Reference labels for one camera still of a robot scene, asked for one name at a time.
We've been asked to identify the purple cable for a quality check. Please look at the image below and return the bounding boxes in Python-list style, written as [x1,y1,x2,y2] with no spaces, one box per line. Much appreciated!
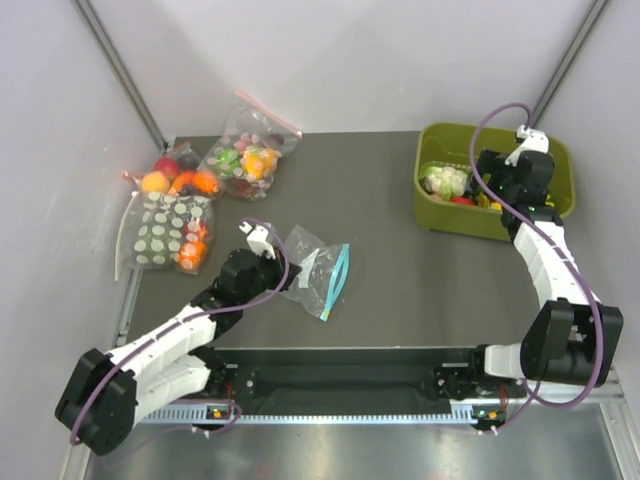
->
[68,217,291,447]
[470,103,606,434]

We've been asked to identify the red zip fruit bag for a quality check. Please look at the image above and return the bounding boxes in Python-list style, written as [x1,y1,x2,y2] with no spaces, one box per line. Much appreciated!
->
[122,142,222,198]

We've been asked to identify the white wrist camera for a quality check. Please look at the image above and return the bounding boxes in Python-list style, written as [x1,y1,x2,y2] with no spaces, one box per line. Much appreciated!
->
[239,221,276,259]
[504,125,549,167]

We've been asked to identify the blue zip clear bag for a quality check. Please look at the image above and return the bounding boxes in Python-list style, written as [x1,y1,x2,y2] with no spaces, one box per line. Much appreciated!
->
[283,225,351,322]

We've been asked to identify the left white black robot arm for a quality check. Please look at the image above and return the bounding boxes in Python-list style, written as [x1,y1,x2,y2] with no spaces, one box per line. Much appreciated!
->
[54,249,302,456]

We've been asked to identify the white fake cauliflower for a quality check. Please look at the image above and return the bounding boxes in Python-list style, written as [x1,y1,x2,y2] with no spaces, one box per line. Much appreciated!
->
[418,165,469,201]

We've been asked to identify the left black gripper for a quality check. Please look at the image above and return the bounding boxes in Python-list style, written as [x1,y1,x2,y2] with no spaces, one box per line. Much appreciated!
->
[239,244,300,304]

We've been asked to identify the red fake apple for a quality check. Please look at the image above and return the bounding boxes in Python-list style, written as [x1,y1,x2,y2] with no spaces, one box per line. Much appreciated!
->
[449,197,477,206]

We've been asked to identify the dark grey table mat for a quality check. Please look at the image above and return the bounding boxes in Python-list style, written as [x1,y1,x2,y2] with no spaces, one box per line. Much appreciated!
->
[128,132,539,348]

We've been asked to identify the pink zip dotted bag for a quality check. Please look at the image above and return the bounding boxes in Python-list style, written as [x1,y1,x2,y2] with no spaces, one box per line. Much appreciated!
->
[199,90,303,201]

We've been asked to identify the grey slotted cable duct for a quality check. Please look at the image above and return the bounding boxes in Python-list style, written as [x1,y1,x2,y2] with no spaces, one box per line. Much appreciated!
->
[140,403,502,426]

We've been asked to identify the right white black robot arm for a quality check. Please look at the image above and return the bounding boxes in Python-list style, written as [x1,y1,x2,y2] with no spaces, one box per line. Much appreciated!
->
[466,149,624,396]

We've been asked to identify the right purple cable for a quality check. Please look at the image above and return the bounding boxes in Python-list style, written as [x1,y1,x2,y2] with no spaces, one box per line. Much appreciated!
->
[470,103,606,434]

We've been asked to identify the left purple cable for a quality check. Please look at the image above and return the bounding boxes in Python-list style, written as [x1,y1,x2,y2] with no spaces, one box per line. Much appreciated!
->
[68,217,291,447]

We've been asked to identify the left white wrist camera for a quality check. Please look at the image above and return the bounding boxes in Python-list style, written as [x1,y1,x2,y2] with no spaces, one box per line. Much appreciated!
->
[239,221,276,259]

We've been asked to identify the olive green plastic bin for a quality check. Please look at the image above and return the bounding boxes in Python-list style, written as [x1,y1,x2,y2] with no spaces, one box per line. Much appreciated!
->
[413,122,576,241]

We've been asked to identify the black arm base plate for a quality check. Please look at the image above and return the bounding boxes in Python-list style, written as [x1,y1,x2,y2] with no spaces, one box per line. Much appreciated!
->
[193,346,522,401]

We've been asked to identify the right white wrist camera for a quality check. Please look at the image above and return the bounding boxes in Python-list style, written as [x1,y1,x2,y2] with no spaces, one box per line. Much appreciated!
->
[504,125,549,167]

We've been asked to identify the yellow fake banana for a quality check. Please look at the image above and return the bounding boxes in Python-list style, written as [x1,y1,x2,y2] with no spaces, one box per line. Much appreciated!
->
[476,193,555,211]

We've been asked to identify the white dotted zip bag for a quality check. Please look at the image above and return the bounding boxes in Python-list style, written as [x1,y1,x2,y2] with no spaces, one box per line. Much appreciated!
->
[114,192,215,280]

